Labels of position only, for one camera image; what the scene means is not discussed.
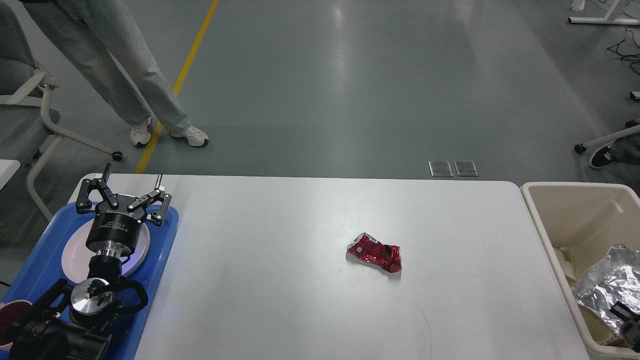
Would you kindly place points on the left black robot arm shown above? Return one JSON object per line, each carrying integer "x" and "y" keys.
{"x": 86, "y": 290}

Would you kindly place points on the crushed red soda can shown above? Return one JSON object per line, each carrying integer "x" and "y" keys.
{"x": 368, "y": 249}

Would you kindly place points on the pink plate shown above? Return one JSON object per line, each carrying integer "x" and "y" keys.
{"x": 75, "y": 255}

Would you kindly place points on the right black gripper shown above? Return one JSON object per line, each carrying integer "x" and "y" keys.
{"x": 630, "y": 329}

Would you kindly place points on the white side table corner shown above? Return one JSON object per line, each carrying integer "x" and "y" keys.
{"x": 8, "y": 168}

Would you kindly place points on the white table leg far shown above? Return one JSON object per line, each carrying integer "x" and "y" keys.
{"x": 613, "y": 13}

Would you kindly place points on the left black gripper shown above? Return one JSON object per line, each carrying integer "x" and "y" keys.
{"x": 116, "y": 230}

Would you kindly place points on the white office chair right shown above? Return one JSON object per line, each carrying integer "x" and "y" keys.
{"x": 630, "y": 127}

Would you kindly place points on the beige plastic bin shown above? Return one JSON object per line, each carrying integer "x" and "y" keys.
{"x": 578, "y": 223}

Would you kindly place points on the pink mug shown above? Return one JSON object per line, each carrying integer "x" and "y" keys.
{"x": 10, "y": 312}

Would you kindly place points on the left floor outlet plate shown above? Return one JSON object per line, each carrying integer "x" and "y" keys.
{"x": 440, "y": 169}

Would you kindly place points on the aluminium foil sheet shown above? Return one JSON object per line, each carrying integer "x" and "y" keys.
{"x": 615, "y": 278}

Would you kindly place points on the floor outlet plate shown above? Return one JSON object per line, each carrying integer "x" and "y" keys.
{"x": 466, "y": 169}
{"x": 440, "y": 169}

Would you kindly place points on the blue plastic tray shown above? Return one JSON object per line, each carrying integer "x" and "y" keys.
{"x": 53, "y": 258}

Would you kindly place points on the right floor outlet plate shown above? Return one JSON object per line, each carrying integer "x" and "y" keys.
{"x": 466, "y": 169}

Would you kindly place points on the grey office chair left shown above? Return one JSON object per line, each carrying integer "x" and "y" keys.
{"x": 30, "y": 132}

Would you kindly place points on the person in grey trousers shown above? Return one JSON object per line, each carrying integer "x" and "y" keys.
{"x": 104, "y": 43}

